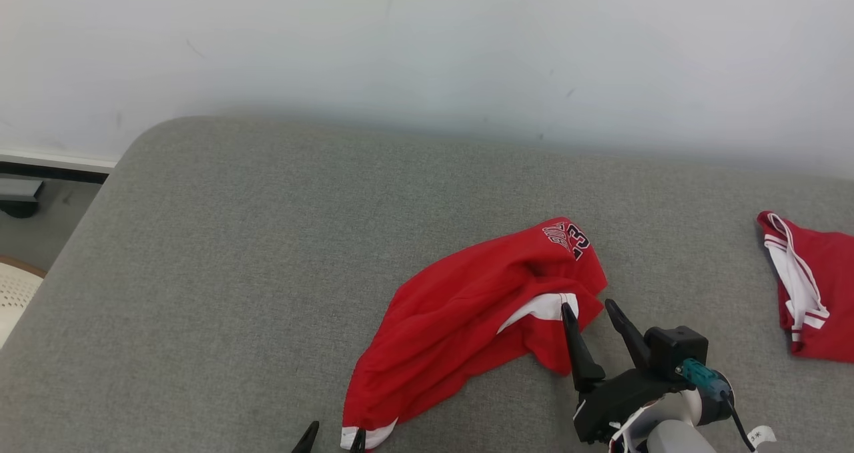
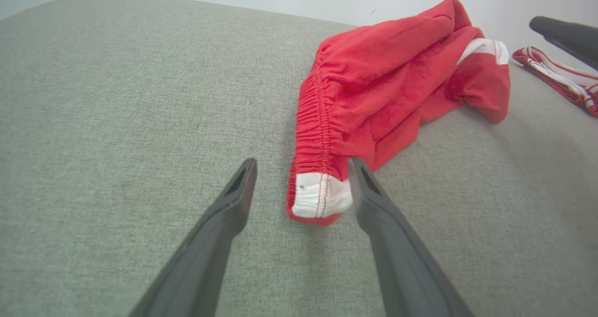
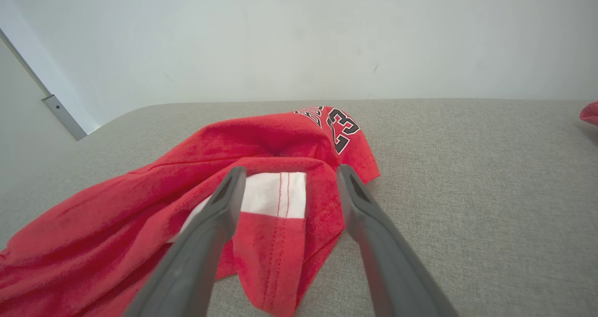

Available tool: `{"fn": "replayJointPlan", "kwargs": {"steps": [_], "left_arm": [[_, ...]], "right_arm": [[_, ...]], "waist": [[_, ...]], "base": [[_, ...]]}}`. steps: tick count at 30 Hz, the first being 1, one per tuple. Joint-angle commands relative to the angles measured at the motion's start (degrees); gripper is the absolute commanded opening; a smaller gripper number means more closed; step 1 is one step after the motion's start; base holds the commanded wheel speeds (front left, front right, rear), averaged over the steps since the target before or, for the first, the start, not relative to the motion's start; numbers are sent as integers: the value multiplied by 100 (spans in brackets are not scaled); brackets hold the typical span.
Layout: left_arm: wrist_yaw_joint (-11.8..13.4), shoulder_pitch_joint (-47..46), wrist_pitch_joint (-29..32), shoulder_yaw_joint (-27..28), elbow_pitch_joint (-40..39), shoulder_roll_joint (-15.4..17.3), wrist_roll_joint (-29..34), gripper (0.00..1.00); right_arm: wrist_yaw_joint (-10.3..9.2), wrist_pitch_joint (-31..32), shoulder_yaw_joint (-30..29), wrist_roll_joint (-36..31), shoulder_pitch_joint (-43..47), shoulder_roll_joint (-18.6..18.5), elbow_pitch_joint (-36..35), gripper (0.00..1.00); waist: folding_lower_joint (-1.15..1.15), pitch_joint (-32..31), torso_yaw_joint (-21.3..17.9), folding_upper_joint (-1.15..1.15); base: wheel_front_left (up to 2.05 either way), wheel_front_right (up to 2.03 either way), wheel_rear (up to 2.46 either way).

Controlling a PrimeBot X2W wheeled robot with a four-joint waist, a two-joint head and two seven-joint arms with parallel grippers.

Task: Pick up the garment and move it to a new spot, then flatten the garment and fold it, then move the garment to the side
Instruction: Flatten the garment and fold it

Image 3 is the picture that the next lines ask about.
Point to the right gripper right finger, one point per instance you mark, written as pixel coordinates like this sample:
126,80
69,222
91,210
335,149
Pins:
392,270

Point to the grey metal door frame strip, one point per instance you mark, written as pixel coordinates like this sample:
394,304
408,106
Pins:
65,117

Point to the red shorts white side stripes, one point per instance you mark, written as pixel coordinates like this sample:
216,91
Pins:
117,223

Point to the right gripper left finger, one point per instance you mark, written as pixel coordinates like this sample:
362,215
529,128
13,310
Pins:
196,261

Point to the red Bulls jersey white sleeves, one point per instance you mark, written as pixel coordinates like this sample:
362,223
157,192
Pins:
591,114

